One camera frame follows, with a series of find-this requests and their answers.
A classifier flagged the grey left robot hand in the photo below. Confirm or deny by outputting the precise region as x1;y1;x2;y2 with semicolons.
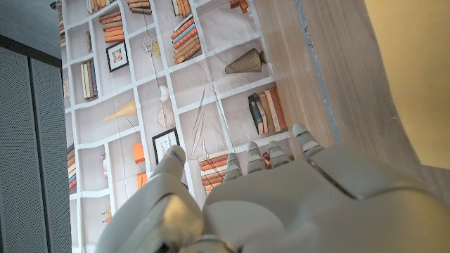
94;122;450;253

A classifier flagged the yellow felt sheet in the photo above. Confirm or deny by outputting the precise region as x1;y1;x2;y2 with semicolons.
364;0;450;170

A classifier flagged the printed bookshelf backdrop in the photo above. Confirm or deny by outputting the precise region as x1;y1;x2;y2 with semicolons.
56;0;295;253

